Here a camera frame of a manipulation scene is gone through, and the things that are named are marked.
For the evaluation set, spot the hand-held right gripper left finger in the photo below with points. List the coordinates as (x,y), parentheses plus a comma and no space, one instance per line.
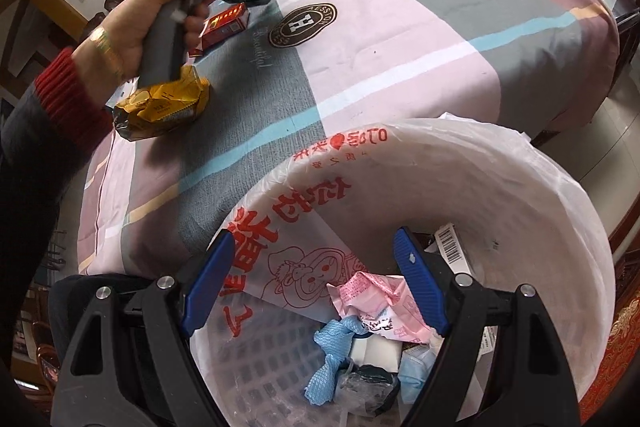
(210,277)

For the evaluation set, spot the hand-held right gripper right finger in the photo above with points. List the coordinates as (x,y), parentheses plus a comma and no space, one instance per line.
(417,277)

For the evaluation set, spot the pink plastic bag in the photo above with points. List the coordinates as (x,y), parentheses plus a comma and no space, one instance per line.
(370,302)

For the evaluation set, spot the yellow snack packet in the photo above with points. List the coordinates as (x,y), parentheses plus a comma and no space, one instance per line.
(165,107)

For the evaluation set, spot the small red box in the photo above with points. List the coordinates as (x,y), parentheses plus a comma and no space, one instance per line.
(225,23)

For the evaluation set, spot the white lattice trash bin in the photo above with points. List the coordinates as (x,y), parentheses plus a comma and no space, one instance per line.
(260,357)

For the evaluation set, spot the white printed plastic bin liner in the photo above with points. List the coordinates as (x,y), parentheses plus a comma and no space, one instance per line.
(310,187)

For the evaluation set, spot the person's left forearm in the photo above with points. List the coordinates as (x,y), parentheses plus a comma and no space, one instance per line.
(30,157)

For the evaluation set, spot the person's left hand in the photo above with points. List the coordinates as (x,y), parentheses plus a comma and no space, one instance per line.
(125,27)

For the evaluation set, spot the white barcode box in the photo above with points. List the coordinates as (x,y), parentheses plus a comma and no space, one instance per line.
(452,247)

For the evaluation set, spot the blue mesh cloth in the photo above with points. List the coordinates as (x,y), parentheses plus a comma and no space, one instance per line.
(330,347)

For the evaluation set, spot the dark crumpled wrapper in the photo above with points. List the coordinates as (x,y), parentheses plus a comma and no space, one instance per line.
(370,387)

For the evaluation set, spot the red patterned cushion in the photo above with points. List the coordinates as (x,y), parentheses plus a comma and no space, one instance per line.
(620,357)

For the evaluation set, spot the pink grey plaid tablecloth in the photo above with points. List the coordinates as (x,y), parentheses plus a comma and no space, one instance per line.
(400,57)

